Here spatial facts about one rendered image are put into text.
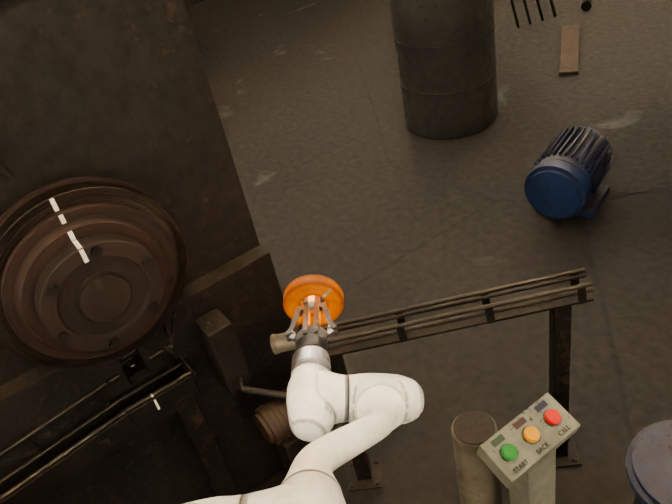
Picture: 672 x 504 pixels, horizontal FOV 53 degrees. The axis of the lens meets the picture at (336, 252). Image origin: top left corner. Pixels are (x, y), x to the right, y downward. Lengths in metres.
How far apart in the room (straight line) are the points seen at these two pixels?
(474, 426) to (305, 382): 0.58
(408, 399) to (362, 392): 0.10
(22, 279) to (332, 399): 0.71
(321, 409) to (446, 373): 1.33
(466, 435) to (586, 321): 1.18
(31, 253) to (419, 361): 1.66
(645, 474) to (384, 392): 0.78
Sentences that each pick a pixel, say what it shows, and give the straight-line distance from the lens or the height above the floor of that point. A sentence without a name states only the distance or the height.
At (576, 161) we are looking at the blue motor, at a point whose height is 0.31.
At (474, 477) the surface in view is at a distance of 1.96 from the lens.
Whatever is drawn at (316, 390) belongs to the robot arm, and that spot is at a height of 0.94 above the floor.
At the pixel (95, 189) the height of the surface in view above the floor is 1.32.
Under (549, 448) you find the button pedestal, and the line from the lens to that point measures 1.77.
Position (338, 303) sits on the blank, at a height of 0.89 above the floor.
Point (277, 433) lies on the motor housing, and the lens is 2.01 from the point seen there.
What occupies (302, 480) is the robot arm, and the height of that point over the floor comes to 1.19.
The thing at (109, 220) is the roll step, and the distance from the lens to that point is 1.60.
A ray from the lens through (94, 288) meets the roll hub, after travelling 1.59.
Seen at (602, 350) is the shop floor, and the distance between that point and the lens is 2.81.
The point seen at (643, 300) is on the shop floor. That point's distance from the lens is 3.03.
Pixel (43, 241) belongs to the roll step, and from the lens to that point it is 1.59.
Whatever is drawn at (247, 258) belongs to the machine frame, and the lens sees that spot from 1.99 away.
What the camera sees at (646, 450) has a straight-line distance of 1.98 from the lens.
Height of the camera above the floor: 2.00
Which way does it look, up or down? 36 degrees down
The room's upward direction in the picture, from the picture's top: 13 degrees counter-clockwise
